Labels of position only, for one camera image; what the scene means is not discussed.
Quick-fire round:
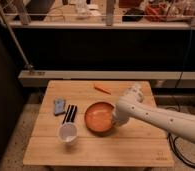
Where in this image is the orange ceramic bowl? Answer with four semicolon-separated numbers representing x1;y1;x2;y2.
84;102;114;133

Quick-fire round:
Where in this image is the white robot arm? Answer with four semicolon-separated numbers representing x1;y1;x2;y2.
112;88;195;144

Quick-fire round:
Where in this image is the white squeeze bottle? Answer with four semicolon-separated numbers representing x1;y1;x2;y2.
124;83;144;103

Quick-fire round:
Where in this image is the orange carrot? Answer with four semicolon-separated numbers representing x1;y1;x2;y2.
94;85;111;94

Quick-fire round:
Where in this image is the wooden table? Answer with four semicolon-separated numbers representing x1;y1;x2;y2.
23;80;174;167

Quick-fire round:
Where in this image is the blue grey sponge block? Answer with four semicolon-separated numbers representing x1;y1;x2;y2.
54;98;65;116

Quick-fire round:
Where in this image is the black object on bench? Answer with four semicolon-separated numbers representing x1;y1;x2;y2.
122;8;144;22

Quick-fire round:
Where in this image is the red object on bench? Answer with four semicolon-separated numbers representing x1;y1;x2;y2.
145;3;167;22

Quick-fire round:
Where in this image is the grey metal pole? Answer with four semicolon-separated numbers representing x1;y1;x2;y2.
0;5;34;74

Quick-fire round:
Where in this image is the black floor cable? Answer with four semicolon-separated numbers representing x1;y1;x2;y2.
166;105;195;169

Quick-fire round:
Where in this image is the white long shelf rail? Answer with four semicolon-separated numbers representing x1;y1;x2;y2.
18;70;195;89

